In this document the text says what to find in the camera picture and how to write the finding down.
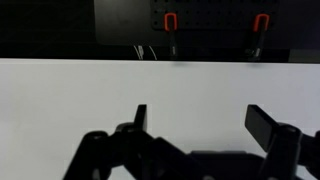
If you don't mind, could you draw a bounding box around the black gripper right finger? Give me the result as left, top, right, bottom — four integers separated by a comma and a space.
245, 104, 320, 180

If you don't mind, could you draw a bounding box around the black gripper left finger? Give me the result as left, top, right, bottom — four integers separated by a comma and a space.
62, 104, 207, 180

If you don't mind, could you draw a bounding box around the orange black clamp right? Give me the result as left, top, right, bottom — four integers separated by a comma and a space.
246, 13, 270, 61

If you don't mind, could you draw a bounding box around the orange black clamp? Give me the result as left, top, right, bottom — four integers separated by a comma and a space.
246, 13, 270, 61
164, 12, 178, 60

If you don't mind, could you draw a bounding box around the orange black clamp left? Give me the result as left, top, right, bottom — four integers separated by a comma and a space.
164, 12, 178, 60

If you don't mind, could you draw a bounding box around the black perforated board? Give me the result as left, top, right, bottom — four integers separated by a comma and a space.
150, 0, 280, 31

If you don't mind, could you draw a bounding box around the white cable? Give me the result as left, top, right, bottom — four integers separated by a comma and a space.
133, 45, 158, 61

